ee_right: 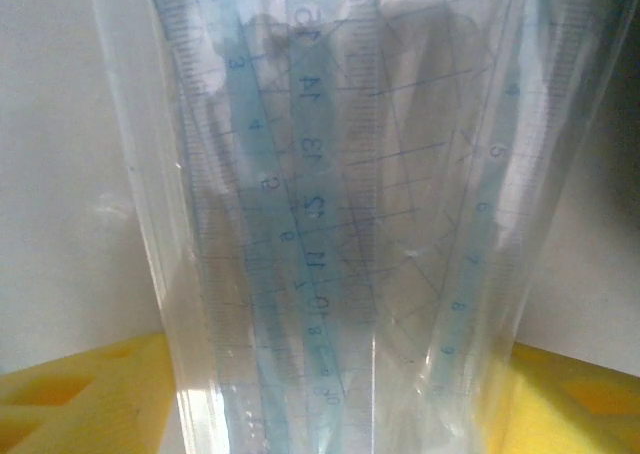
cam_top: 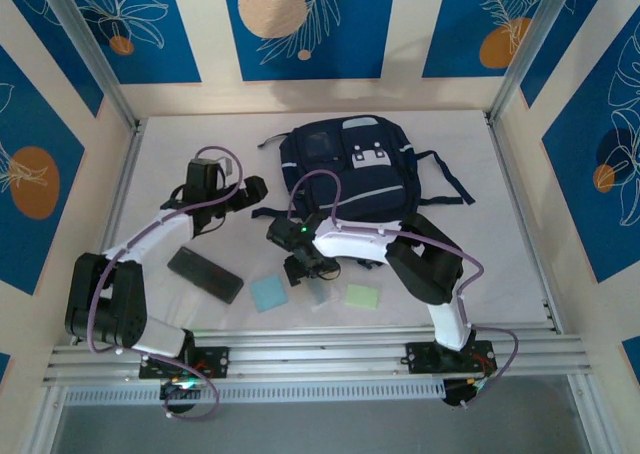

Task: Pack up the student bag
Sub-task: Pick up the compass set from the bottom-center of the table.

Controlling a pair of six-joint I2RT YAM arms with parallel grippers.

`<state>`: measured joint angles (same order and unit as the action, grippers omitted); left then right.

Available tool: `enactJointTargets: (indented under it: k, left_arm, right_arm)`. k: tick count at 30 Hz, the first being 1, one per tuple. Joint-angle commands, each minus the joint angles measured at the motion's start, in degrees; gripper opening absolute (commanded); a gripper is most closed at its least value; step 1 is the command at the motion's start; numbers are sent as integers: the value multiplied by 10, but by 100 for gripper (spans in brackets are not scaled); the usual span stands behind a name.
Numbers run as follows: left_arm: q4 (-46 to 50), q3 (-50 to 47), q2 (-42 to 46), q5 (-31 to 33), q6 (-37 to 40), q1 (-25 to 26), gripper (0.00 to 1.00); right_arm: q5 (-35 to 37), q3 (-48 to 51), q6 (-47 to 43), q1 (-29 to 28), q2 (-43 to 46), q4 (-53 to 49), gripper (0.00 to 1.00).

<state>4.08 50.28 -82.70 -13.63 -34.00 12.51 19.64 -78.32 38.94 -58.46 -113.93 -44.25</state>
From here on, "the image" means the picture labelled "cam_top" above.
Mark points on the clear plastic pen bag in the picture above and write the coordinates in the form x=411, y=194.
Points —
x=322, y=299

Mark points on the navy blue backpack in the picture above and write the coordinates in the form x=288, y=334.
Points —
x=360, y=194

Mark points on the black pencil case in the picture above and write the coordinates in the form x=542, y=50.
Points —
x=205, y=276

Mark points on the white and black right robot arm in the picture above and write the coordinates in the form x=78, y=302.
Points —
x=425, y=264

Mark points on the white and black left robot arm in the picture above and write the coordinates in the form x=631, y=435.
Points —
x=120, y=304

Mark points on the blue sticky note pad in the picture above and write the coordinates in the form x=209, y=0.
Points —
x=269, y=294

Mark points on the green sticky note pad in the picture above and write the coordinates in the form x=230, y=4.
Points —
x=363, y=296

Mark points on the black controller board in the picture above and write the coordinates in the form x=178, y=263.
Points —
x=182, y=389
x=462, y=391

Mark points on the aluminium mounting rail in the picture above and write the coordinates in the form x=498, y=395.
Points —
x=320, y=354

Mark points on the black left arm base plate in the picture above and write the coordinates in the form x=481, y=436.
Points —
x=215, y=361

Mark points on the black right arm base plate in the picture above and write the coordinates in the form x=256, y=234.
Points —
x=422, y=359

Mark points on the aluminium frame post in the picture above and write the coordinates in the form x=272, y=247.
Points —
x=540, y=39
x=90, y=49

